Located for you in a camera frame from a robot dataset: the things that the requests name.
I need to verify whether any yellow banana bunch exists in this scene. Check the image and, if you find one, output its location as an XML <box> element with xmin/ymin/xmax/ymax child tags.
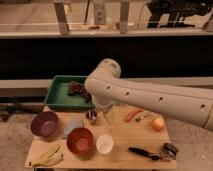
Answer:
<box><xmin>29</xmin><ymin>144</ymin><xmax>63</xmax><ymax>167</ymax></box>

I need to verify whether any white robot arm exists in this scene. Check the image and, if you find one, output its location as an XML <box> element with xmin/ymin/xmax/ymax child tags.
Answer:
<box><xmin>85</xmin><ymin>58</ymin><xmax>213</xmax><ymax>132</ymax></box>

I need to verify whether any green plastic tray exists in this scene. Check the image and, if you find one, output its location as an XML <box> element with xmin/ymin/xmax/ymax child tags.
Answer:
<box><xmin>44</xmin><ymin>75</ymin><xmax>94</xmax><ymax>110</ymax></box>

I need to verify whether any dark grape bunch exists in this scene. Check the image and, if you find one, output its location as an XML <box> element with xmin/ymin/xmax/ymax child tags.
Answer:
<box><xmin>68</xmin><ymin>81</ymin><xmax>92</xmax><ymax>103</ymax></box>

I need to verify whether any small metal cup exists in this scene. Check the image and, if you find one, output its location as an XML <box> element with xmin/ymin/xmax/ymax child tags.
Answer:
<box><xmin>86</xmin><ymin>110</ymin><xmax>97</xmax><ymax>125</ymax></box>

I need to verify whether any orange carrot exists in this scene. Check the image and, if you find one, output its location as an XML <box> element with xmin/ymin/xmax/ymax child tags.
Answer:
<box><xmin>124</xmin><ymin>108</ymin><xmax>143</xmax><ymax>123</ymax></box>

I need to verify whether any metal fork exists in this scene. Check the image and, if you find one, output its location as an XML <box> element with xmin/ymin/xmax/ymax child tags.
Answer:
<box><xmin>134</xmin><ymin>112</ymin><xmax>154</xmax><ymax>122</ymax></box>

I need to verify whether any pale blue plastic cup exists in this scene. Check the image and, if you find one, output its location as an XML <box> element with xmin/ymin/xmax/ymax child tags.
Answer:
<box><xmin>63</xmin><ymin>118</ymin><xmax>84</xmax><ymax>136</ymax></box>

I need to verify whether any wooden table board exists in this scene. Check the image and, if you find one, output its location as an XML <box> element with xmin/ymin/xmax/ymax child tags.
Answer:
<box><xmin>25</xmin><ymin>105</ymin><xmax>177</xmax><ymax>171</ymax></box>

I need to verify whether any white cup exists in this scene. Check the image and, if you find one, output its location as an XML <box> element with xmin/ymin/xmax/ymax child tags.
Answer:
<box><xmin>96</xmin><ymin>134</ymin><xmax>114</xmax><ymax>155</ymax></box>

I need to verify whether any red-orange bowl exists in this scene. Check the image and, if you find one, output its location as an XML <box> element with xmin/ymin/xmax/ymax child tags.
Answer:
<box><xmin>66</xmin><ymin>128</ymin><xmax>94</xmax><ymax>156</ymax></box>

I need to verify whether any orange apple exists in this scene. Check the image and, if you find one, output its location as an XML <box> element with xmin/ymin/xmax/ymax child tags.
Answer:
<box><xmin>151</xmin><ymin>117</ymin><xmax>165</xmax><ymax>131</ymax></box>

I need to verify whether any purple bowl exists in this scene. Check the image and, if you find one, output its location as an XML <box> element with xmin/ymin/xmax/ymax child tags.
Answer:
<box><xmin>31</xmin><ymin>111</ymin><xmax>59</xmax><ymax>137</ymax></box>

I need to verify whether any dark scrubber object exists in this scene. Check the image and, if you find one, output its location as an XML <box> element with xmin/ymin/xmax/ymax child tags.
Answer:
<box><xmin>163</xmin><ymin>143</ymin><xmax>179</xmax><ymax>160</ymax></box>

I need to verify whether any black handled brush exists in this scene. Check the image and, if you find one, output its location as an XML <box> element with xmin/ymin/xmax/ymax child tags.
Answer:
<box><xmin>128</xmin><ymin>147</ymin><xmax>161</xmax><ymax>161</ymax></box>

